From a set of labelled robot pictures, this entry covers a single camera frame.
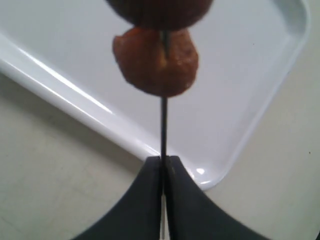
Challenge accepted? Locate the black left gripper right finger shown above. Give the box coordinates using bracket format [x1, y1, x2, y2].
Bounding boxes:
[165, 156, 265, 240]

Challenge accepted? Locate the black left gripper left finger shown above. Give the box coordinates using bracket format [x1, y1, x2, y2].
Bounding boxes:
[74, 156, 162, 240]

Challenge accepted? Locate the thin metal skewer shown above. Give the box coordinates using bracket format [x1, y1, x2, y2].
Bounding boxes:
[160, 30, 170, 240]

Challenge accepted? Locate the red berry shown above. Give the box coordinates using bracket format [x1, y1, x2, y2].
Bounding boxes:
[107, 0, 214, 31]
[112, 27, 199, 98]

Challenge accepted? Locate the white plastic tray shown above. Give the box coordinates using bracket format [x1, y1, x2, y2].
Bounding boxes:
[0, 0, 311, 190]

